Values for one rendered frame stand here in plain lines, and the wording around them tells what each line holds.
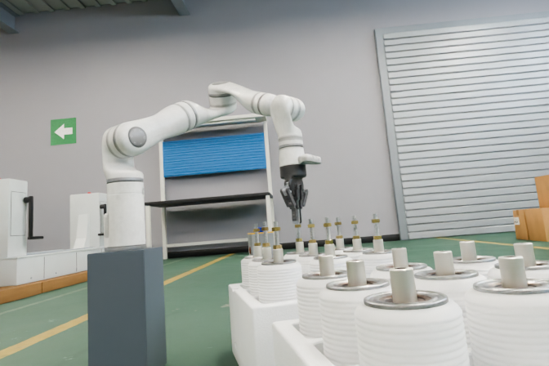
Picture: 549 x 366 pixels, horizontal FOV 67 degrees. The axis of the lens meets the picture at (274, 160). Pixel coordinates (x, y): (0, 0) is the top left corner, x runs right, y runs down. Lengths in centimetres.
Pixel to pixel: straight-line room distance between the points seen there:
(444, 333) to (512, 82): 658
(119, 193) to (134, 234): 11
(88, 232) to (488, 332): 424
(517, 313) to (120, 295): 86
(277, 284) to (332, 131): 535
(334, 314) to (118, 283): 69
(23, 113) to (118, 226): 647
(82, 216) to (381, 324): 426
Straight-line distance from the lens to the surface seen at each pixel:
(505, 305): 45
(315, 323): 62
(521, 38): 721
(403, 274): 41
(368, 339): 40
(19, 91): 767
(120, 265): 109
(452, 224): 624
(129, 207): 112
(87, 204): 456
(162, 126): 120
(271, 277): 88
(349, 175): 607
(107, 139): 117
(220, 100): 142
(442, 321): 39
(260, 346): 86
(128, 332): 110
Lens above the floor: 33
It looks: 9 degrees up
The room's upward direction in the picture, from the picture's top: 5 degrees counter-clockwise
